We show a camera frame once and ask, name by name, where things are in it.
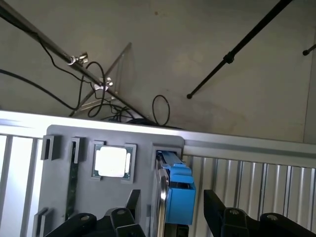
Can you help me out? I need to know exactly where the green RAM stick white label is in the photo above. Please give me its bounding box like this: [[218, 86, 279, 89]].
[[65, 140, 78, 221]]

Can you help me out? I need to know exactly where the silver CPU chip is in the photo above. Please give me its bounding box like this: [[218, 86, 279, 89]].
[[92, 145, 132, 179]]

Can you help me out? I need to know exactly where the grey metal frame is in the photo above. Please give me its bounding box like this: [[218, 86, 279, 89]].
[[68, 41, 133, 117]]

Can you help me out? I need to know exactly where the black cable loop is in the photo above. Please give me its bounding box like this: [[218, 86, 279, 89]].
[[151, 94, 171, 127]]

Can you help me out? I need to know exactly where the thick black floor cable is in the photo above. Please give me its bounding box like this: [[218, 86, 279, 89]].
[[0, 69, 83, 111]]

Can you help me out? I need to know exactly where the black tripod foot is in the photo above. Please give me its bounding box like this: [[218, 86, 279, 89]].
[[302, 42, 316, 57]]

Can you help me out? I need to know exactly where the grey plastic parts rack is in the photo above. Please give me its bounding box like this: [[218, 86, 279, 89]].
[[34, 124, 186, 237]]

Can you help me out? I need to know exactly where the black tripod leg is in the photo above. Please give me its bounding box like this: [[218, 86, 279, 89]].
[[187, 0, 296, 100]]

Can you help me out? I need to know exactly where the metal tripod with cables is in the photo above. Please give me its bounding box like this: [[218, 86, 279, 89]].
[[0, 3, 152, 119]]

